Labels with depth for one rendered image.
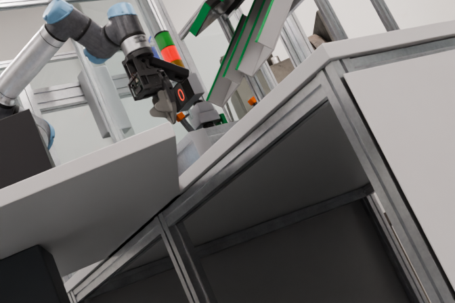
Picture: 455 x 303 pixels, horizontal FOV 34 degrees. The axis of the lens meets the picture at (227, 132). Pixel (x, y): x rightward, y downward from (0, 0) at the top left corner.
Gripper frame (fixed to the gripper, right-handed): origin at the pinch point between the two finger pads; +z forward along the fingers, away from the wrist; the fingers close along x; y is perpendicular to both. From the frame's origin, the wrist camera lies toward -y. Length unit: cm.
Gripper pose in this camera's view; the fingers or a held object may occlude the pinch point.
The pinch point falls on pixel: (175, 118)
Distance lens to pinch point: 196.0
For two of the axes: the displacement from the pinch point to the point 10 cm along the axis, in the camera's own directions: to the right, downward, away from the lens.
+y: -7.9, 2.0, -5.8
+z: 4.0, 8.8, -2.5
